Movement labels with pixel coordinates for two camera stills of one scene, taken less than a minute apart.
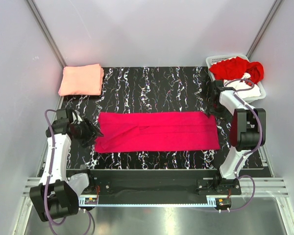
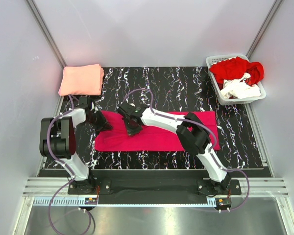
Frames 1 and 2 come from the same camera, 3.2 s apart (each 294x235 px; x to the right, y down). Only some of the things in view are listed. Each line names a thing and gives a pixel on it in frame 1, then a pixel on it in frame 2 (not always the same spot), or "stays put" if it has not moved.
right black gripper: (210, 110) -> (132, 132)
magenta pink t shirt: (157, 131) stays put
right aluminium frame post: (263, 28) stays put
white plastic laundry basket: (213, 59) stays put
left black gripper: (91, 131) -> (103, 125)
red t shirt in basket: (233, 68) stays put
